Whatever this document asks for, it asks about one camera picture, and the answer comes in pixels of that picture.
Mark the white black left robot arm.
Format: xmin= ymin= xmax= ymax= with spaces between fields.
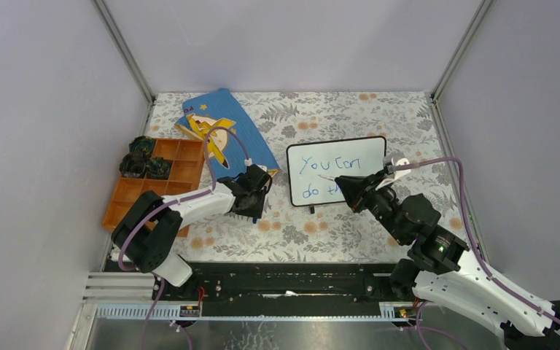
xmin=111 ymin=164 xmax=273 ymax=300

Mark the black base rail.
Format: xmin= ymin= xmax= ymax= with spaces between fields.
xmin=104 ymin=260 xmax=438 ymax=304

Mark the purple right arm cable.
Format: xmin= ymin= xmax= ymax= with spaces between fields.
xmin=393 ymin=157 xmax=560 ymax=350

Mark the aluminium frame post right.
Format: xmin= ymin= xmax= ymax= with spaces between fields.
xmin=431 ymin=0 xmax=495 ymax=104

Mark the blue Pikachu cloth bag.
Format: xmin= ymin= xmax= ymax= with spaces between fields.
xmin=175 ymin=89 xmax=280 ymax=178

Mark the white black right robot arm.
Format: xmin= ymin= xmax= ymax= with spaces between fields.
xmin=333 ymin=171 xmax=560 ymax=349

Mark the orange wooden compartment tray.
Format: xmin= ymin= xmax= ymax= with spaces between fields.
xmin=101 ymin=139 xmax=204 ymax=232

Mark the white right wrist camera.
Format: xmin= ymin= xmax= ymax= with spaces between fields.
xmin=375 ymin=155 xmax=411 ymax=190

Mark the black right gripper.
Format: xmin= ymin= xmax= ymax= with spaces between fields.
xmin=333 ymin=168 xmax=407 ymax=244

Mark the aluminium frame post left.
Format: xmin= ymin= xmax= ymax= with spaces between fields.
xmin=90 ymin=0 xmax=155 ymax=106

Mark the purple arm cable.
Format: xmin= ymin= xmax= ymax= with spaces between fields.
xmin=117 ymin=126 xmax=253 ymax=350
xmin=393 ymin=157 xmax=560 ymax=350

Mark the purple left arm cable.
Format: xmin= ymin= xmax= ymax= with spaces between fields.
xmin=117 ymin=126 xmax=253 ymax=350

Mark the white whiteboard black frame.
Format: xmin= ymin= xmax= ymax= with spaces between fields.
xmin=286 ymin=136 xmax=387 ymax=207

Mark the aluminium frame post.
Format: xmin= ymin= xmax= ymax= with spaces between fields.
xmin=431 ymin=0 xmax=495 ymax=104
xmin=90 ymin=0 xmax=155 ymax=106

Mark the dark patterned cloth roll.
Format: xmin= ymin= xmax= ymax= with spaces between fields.
xmin=128 ymin=136 xmax=156 ymax=158
xmin=119 ymin=151 xmax=148 ymax=179
xmin=146 ymin=157 xmax=172 ymax=180

